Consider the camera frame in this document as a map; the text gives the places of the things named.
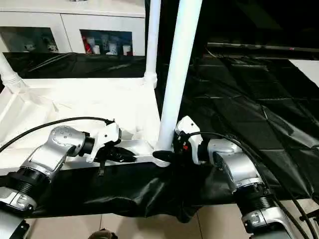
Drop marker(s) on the white plastic table top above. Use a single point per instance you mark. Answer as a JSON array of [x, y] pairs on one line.
[[87, 99]]

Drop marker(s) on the white plastic table leg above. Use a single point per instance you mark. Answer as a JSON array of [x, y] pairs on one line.
[[10, 74], [179, 62], [152, 37]]

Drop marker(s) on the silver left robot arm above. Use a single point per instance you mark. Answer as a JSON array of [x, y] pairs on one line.
[[57, 149]]

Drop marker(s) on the dark rounded robot foot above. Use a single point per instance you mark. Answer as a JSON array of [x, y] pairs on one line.
[[103, 235]]

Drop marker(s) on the black plastic mat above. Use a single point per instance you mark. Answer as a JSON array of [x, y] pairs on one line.
[[249, 99]]

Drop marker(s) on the white blue carton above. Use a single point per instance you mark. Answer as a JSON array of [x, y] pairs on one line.
[[112, 48]]

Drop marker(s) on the red box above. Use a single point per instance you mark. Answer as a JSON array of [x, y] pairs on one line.
[[87, 46]]

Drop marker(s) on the white glass-door cabinet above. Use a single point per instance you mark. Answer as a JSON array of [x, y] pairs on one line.
[[74, 20]]

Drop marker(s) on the large black box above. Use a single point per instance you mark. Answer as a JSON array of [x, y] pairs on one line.
[[249, 20]]

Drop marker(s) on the grey flat board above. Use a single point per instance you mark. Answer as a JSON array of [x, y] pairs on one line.
[[307, 72]]

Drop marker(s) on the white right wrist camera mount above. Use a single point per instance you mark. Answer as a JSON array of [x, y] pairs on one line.
[[190, 132]]

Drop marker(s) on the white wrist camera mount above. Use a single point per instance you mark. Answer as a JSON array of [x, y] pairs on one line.
[[190, 132], [106, 137]]

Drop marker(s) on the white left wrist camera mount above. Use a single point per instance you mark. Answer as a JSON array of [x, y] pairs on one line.
[[106, 137]]

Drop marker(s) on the dark horizontal metal rail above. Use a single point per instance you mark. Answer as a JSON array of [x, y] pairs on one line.
[[261, 47]]

